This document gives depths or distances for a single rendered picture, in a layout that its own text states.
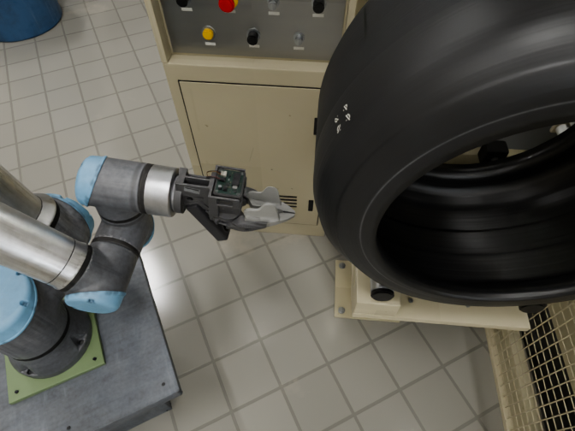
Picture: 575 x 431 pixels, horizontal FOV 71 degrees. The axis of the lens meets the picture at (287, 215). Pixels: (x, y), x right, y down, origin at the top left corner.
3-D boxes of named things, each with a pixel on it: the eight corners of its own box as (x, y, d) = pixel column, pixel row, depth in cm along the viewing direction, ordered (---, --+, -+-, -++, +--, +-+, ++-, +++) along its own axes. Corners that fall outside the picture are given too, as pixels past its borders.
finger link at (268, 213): (297, 213, 69) (243, 205, 68) (292, 232, 74) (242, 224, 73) (298, 198, 71) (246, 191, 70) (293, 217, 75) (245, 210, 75)
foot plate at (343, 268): (335, 260, 184) (335, 258, 182) (394, 265, 182) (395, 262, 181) (334, 317, 168) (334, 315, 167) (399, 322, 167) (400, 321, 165)
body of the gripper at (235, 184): (243, 203, 67) (169, 192, 66) (241, 230, 74) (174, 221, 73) (249, 168, 71) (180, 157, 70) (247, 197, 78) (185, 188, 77)
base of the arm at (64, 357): (24, 395, 94) (0, 387, 86) (2, 329, 102) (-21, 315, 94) (103, 348, 100) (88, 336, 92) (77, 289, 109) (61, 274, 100)
